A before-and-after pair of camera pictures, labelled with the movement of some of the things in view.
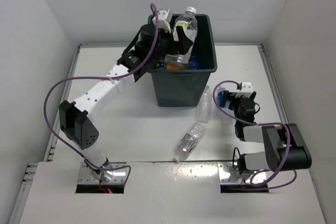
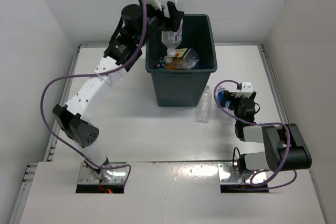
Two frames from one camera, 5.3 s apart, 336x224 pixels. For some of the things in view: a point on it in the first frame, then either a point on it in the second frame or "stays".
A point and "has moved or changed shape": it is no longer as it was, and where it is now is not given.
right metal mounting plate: [228, 175] stays
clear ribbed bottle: [205, 107] stays
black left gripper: [184, 42] → [169, 24]
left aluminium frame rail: [16, 215] stays
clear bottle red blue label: [189, 140] has moved or changed shape
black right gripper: [227, 96] stays
